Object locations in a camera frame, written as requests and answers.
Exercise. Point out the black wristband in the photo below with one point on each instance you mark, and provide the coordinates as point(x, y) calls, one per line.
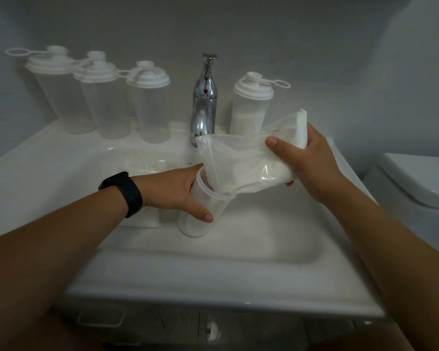
point(130, 193)

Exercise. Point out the person's right hand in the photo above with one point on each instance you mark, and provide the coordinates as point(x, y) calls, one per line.
point(314, 168)

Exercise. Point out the chrome faucet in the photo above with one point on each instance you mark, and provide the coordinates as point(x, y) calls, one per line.
point(204, 102)

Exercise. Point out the shaker bottle with white powder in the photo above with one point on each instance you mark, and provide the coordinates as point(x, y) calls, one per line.
point(247, 116)

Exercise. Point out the clear plastic cup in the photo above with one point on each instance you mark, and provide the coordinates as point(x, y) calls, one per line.
point(197, 230)

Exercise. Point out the person's right forearm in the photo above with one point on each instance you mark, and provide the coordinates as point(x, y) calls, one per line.
point(387, 259)

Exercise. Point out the empty clear shaker bottle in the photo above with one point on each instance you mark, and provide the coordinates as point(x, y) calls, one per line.
point(108, 109)
point(152, 113)
point(64, 102)

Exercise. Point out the white sink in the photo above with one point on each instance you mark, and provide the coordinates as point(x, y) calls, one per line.
point(241, 259)

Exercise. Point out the person's right thumb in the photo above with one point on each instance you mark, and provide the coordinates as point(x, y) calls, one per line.
point(278, 146)

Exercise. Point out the person's left forearm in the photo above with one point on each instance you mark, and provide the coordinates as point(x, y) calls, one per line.
point(58, 252)

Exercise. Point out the white toilet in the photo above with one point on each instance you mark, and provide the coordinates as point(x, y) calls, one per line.
point(417, 193)

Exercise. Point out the grey vanity cabinet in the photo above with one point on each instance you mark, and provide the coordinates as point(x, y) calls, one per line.
point(175, 325)

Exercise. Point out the person's left hand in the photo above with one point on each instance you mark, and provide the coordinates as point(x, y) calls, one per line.
point(168, 190)

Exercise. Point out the person's left thumb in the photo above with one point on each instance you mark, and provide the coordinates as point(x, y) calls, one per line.
point(201, 214)

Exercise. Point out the plastic bag of white powder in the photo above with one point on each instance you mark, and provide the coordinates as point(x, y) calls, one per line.
point(241, 160)

